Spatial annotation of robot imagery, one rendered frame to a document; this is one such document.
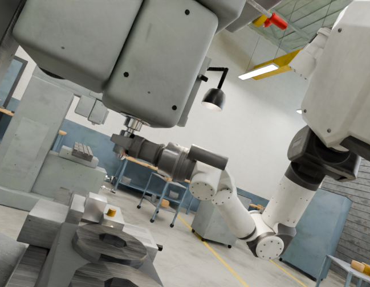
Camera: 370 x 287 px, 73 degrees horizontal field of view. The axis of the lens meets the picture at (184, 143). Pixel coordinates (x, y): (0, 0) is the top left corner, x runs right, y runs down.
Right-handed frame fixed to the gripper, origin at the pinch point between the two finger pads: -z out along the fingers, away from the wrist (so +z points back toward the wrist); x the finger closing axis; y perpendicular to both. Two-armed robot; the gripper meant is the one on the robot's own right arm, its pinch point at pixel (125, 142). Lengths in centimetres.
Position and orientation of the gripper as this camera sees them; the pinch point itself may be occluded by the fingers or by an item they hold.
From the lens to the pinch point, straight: 68.0
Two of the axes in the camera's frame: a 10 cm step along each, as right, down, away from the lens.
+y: -3.6, 9.3, -0.8
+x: -0.5, -1.0, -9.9
